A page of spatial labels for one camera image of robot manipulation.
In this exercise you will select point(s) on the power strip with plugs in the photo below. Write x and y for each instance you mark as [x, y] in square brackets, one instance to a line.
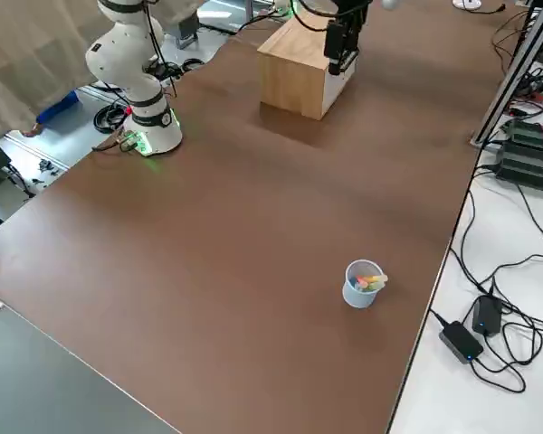
[531, 88]

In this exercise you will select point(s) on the red orange tool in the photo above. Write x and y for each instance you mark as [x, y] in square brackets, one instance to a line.
[32, 131]

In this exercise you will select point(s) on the blue marker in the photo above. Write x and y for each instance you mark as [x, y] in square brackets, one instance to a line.
[354, 284]

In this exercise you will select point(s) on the white desk lamp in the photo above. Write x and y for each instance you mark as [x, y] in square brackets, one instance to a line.
[467, 3]

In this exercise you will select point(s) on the green circuit board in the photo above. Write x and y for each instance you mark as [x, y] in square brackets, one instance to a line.
[127, 141]

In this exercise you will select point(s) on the light wooden cabinet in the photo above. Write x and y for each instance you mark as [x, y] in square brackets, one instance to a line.
[289, 77]

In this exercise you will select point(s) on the aluminium frame post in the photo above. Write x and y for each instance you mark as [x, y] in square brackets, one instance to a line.
[507, 86]

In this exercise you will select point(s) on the blue cylindrical object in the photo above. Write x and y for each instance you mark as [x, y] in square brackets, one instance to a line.
[59, 106]

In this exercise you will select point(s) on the dark green power supply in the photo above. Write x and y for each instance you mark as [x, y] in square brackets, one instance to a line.
[531, 133]
[525, 169]

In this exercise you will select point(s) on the grey metal bracket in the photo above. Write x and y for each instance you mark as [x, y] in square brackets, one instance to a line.
[186, 38]

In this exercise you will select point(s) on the yellow marker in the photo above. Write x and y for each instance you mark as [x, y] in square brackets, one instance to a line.
[380, 279]

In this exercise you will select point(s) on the light blue pen cup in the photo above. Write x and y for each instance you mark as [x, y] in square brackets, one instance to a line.
[357, 298]

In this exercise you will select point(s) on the beige curtain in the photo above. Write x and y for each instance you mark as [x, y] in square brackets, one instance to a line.
[27, 54]

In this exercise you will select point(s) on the black power adapter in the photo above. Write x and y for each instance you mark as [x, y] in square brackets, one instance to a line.
[461, 341]
[486, 312]

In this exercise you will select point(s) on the white power strip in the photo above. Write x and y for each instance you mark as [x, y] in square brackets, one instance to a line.
[172, 81]

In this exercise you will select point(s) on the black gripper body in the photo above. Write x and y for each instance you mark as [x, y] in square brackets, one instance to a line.
[350, 10]

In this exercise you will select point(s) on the green marker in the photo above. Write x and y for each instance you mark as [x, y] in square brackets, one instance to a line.
[371, 286]

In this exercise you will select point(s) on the orange marker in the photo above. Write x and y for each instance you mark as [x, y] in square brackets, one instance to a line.
[362, 279]

